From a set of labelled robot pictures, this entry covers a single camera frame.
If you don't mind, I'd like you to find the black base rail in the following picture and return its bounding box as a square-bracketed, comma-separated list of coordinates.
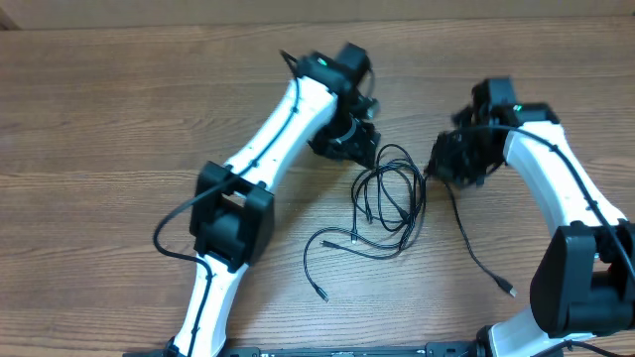
[123, 326, 565, 357]

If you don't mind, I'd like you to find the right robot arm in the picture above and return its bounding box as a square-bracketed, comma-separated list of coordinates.
[426, 77, 634, 356]

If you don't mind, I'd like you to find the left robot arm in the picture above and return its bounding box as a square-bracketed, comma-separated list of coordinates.
[162, 44, 380, 356]

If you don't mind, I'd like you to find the black short USB cable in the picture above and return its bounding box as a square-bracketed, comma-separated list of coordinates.
[302, 226, 398, 303]

